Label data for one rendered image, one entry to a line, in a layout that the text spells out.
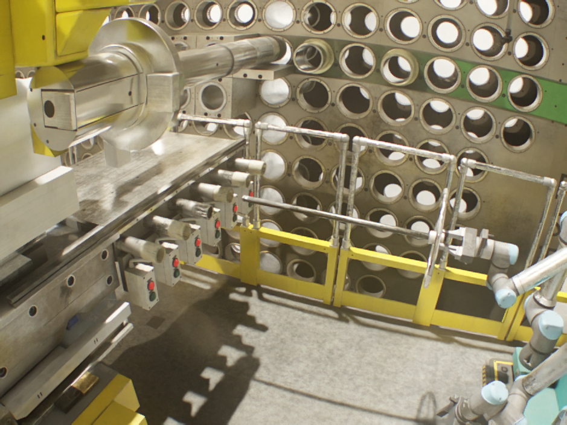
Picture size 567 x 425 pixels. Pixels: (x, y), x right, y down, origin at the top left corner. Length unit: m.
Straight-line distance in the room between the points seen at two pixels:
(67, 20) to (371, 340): 2.12
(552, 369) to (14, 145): 1.63
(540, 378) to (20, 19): 1.67
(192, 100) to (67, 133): 2.08
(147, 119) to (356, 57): 2.56
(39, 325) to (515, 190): 2.83
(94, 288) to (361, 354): 1.43
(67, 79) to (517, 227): 2.90
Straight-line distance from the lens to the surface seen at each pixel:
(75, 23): 0.96
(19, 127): 1.26
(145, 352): 2.36
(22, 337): 1.37
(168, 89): 1.11
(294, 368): 2.25
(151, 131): 1.22
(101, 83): 1.06
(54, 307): 1.43
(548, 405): 1.82
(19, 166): 1.24
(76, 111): 1.01
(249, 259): 2.69
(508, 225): 3.21
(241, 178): 1.98
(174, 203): 1.78
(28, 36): 1.07
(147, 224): 1.66
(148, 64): 1.18
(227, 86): 2.90
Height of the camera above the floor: 1.63
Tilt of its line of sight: 27 degrees down
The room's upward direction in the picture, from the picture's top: 4 degrees clockwise
